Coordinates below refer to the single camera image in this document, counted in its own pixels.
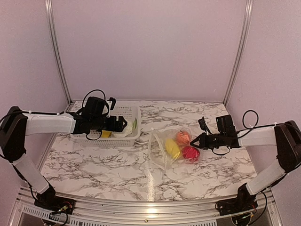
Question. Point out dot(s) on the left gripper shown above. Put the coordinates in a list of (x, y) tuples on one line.
[(112, 127)]

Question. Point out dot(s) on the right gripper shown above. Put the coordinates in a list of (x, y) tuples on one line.
[(203, 141)]

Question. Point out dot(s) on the white fake cauliflower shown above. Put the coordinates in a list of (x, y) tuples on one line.
[(131, 126)]

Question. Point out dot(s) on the orange fake pumpkin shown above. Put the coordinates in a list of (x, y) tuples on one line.
[(183, 137)]

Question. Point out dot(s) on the yellow fake corn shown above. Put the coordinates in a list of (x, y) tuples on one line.
[(172, 148), (106, 134)]

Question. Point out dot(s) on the white plastic basket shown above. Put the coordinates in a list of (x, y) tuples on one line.
[(130, 113)]

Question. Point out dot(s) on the clear zip top bag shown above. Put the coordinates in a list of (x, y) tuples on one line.
[(157, 152)]

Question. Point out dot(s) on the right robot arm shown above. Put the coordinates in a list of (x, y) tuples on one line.
[(282, 139)]

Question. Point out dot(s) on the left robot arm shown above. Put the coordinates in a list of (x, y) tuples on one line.
[(20, 129)]

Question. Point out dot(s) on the red fake fruit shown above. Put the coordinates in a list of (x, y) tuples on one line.
[(190, 153)]

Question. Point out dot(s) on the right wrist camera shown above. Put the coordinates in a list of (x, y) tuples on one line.
[(203, 126)]

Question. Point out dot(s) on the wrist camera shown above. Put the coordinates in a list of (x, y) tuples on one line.
[(203, 126), (111, 102)]

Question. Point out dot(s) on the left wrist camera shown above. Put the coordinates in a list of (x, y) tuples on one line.
[(111, 102)]

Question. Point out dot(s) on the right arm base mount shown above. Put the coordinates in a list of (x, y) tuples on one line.
[(242, 202)]

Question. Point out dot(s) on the front aluminium rail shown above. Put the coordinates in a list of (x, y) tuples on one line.
[(102, 212)]

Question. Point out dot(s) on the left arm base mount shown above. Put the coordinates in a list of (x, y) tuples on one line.
[(53, 202)]

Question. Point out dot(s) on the left aluminium frame post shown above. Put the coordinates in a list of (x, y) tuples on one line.
[(55, 46)]

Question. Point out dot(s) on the aluminium frame post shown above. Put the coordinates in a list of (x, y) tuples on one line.
[(55, 46), (241, 47)]

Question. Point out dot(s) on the right aluminium frame post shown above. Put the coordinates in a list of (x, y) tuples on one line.
[(241, 47)]

